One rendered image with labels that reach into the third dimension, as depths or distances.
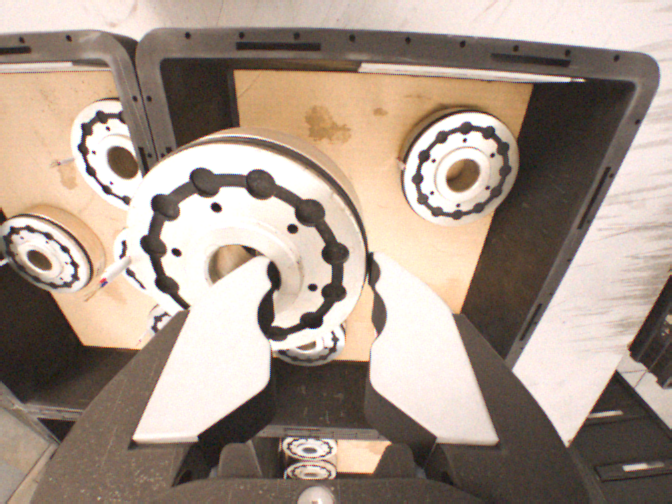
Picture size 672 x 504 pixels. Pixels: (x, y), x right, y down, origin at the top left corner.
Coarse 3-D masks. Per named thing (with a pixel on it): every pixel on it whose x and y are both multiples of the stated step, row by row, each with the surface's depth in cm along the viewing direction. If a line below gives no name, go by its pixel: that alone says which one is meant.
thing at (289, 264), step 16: (208, 224) 11; (224, 224) 10; (240, 224) 10; (256, 224) 10; (192, 240) 11; (208, 240) 10; (224, 240) 10; (240, 240) 10; (256, 240) 10; (272, 240) 10; (288, 240) 11; (192, 256) 11; (208, 256) 11; (272, 256) 11; (288, 256) 11; (192, 272) 11; (208, 272) 11; (288, 272) 11; (304, 272) 12; (208, 288) 12; (288, 288) 12; (288, 304) 12
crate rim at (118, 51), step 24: (0, 48) 15; (24, 48) 15; (48, 48) 14; (72, 48) 14; (96, 48) 14; (120, 48) 14; (120, 72) 15; (120, 96) 16; (144, 120) 16; (144, 144) 17; (144, 168) 18; (0, 384) 32; (24, 408) 34; (48, 408) 34; (72, 408) 34
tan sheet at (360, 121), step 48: (240, 96) 24; (288, 96) 24; (336, 96) 24; (384, 96) 24; (432, 96) 24; (480, 96) 24; (528, 96) 24; (336, 144) 26; (384, 144) 26; (384, 192) 29; (384, 240) 32; (432, 240) 31; (480, 240) 31; (432, 288) 35
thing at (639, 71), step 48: (144, 48) 14; (192, 48) 14; (240, 48) 16; (288, 48) 16; (336, 48) 14; (384, 48) 14; (432, 48) 14; (480, 48) 14; (528, 48) 14; (576, 48) 14; (144, 96) 16; (624, 96) 16; (624, 144) 16; (576, 240) 20; (528, 336) 25; (336, 432) 34
